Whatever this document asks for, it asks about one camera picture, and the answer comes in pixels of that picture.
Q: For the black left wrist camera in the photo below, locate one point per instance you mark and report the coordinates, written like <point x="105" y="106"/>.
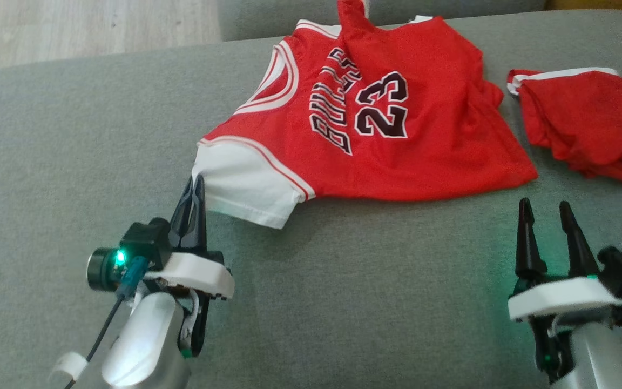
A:
<point x="143" y="243"/>

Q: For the red basketball jersey number 23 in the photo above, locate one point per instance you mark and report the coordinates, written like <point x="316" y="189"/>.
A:
<point x="424" y="151"/>

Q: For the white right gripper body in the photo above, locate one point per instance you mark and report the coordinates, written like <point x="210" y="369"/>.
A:
<point x="559" y="300"/>

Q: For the yellow sofa backrest cushion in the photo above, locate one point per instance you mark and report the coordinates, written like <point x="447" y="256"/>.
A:
<point x="602" y="4"/>

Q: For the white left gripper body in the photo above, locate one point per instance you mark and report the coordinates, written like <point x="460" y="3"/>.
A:
<point x="197" y="273"/>

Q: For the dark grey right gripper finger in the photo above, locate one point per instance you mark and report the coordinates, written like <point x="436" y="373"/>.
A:
<point x="580" y="254"/>
<point x="528" y="248"/>

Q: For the red shorts with white stripe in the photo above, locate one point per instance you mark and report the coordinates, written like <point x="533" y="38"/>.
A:
<point x="586" y="119"/>

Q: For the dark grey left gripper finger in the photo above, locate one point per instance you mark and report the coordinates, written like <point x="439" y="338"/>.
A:
<point x="181" y="221"/>
<point x="199" y="221"/>

